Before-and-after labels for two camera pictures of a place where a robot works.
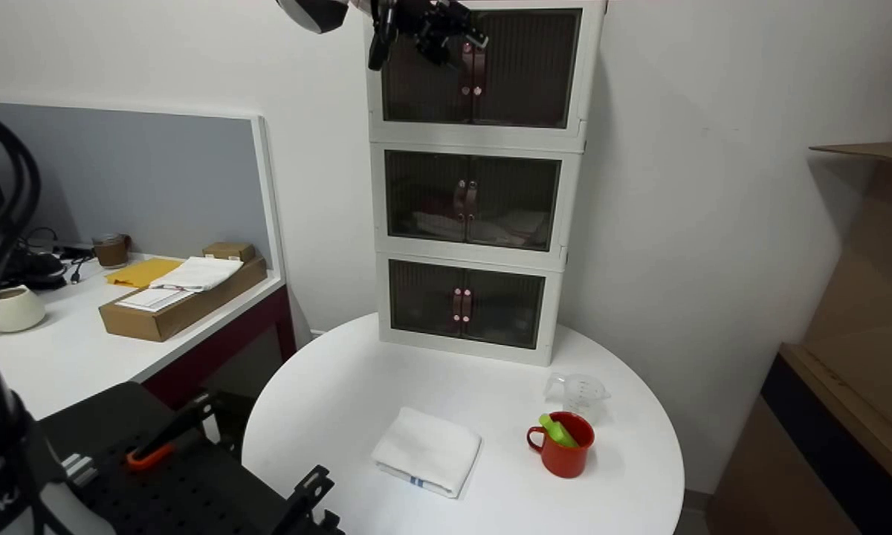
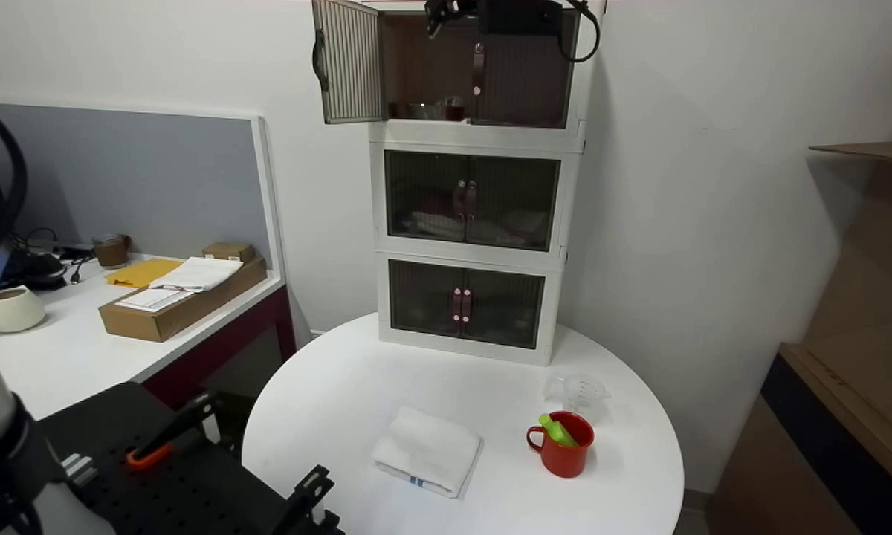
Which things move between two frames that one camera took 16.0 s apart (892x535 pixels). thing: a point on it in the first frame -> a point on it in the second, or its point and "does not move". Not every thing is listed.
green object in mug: x=558 y=433 does not move
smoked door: x=416 y=88 -> x=350 y=60
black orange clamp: x=217 y=417 does not move
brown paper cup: x=115 y=250 does not move
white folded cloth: x=430 y=451 does not move
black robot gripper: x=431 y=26 -> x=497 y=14
